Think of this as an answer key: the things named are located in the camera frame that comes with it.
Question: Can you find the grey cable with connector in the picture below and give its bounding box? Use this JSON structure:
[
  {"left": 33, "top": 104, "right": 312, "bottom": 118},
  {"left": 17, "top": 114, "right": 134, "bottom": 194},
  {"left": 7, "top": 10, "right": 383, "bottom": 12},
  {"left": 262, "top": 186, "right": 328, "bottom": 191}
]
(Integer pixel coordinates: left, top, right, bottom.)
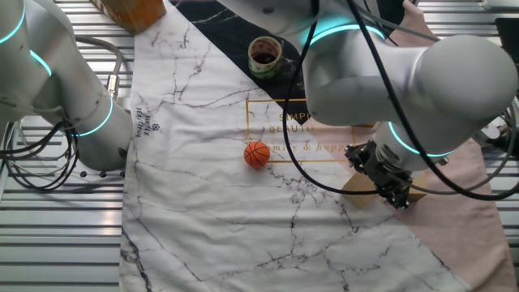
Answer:
[{"left": 75, "top": 35, "right": 125, "bottom": 101}]

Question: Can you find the marble pink black cloth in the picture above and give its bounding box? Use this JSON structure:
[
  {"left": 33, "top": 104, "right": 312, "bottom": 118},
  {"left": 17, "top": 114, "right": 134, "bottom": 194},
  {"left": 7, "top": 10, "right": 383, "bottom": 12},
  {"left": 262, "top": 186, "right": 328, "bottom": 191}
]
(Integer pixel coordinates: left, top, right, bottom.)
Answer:
[{"left": 118, "top": 0, "right": 519, "bottom": 292}]

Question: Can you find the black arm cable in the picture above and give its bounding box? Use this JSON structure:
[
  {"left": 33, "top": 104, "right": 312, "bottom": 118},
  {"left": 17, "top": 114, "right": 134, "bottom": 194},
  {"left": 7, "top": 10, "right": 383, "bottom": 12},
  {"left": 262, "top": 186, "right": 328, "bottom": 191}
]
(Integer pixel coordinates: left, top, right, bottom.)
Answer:
[{"left": 281, "top": 0, "right": 519, "bottom": 202}]

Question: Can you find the black base cable bundle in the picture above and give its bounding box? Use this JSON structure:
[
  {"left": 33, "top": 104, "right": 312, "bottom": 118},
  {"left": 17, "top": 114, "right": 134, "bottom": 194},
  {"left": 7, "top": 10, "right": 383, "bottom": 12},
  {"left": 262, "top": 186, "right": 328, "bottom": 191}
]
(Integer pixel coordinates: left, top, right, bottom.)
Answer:
[{"left": 0, "top": 119, "right": 82, "bottom": 192}]

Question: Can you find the roll of clear tape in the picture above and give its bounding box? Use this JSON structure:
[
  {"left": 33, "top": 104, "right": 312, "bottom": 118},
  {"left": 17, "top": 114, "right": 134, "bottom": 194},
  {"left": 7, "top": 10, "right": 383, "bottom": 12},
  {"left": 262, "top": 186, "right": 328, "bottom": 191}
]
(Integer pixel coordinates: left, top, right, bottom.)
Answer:
[{"left": 247, "top": 35, "right": 284, "bottom": 80}]

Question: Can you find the open cardboard box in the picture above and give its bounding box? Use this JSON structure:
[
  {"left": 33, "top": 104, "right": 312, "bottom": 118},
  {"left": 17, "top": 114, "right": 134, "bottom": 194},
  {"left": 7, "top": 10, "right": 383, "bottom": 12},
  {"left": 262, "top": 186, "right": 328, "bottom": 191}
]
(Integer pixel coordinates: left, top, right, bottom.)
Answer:
[{"left": 89, "top": 0, "right": 168, "bottom": 36}]

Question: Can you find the small orange basketball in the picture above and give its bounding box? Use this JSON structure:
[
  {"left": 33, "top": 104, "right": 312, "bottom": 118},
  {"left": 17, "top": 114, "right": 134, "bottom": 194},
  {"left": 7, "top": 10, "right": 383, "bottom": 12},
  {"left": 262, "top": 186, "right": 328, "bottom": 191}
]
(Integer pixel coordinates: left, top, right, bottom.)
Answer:
[{"left": 243, "top": 140, "right": 272, "bottom": 170}]

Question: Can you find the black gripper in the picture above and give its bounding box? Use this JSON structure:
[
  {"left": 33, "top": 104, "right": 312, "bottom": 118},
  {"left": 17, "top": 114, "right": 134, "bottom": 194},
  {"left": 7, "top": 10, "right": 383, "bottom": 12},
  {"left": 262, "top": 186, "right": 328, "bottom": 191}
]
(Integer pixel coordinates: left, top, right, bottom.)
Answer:
[{"left": 344, "top": 140, "right": 415, "bottom": 211}]

